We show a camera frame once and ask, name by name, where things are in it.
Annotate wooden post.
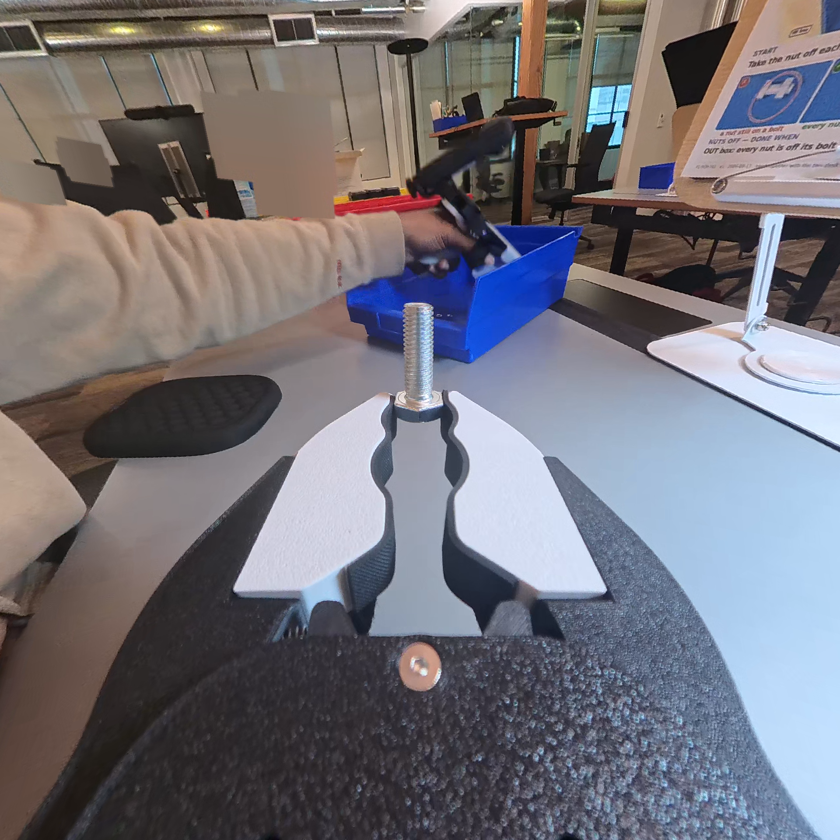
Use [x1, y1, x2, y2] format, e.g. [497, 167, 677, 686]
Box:
[512, 0, 549, 227]

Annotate red plastic bin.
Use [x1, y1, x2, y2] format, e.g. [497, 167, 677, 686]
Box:
[333, 193, 441, 217]

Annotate thick silver hex bolt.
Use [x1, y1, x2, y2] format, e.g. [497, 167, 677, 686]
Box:
[394, 302, 447, 421]

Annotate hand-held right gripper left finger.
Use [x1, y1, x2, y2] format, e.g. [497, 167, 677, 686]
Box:
[234, 392, 398, 608]

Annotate wooden standing desk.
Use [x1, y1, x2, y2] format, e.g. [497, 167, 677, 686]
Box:
[430, 110, 568, 227]

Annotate black office chair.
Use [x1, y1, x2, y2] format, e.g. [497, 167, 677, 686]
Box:
[535, 123, 618, 227]

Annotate silver air duct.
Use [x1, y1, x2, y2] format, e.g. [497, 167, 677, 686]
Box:
[33, 10, 408, 53]

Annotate person's left hand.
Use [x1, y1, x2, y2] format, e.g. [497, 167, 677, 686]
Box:
[400, 209, 476, 273]

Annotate black monitor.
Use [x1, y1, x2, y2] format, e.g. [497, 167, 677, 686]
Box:
[98, 105, 211, 204]

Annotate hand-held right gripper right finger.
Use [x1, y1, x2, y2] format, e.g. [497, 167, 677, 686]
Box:
[443, 390, 608, 599]

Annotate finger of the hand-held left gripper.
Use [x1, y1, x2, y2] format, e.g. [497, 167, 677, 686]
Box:
[469, 223, 521, 271]

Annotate black chair armrest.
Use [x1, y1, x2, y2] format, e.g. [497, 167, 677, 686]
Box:
[83, 375, 283, 459]

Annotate white instruction sign stand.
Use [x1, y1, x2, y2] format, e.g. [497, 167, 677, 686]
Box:
[646, 0, 840, 450]

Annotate person's left forearm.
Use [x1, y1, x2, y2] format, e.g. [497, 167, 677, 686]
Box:
[0, 197, 408, 404]

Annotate black floor lamp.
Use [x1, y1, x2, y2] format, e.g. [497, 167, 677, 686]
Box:
[387, 38, 431, 191]

